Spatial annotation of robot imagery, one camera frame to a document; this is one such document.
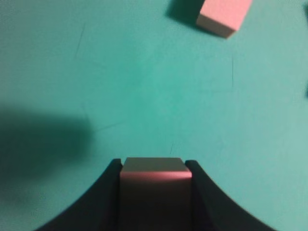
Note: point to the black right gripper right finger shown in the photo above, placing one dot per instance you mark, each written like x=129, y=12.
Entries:
x=213, y=210

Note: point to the green cloth backdrop and cover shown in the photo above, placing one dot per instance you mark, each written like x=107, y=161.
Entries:
x=85, y=81

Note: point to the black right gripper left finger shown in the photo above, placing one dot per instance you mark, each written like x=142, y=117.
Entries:
x=96, y=210

